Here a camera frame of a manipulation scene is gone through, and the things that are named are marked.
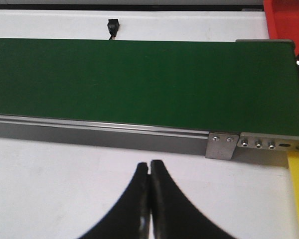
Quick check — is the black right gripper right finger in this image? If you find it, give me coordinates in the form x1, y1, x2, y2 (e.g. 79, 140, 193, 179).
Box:
150, 160, 233, 239

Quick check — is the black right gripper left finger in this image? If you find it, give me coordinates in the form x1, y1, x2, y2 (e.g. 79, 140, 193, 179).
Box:
81, 162, 150, 239

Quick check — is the green conveyor belt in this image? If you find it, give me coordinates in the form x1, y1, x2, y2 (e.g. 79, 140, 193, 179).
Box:
0, 38, 299, 136

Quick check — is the black photoelectric sensor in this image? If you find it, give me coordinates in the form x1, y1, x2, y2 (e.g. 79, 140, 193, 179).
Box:
107, 18, 120, 40

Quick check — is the red plastic tray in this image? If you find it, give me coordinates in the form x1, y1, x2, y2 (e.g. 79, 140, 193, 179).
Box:
264, 0, 299, 56

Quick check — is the metal rail bracket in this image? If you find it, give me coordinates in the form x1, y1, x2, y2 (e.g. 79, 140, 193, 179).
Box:
205, 132, 239, 160

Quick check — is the aluminium conveyor side rail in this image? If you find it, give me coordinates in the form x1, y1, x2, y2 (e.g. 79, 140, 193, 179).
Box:
0, 115, 209, 155

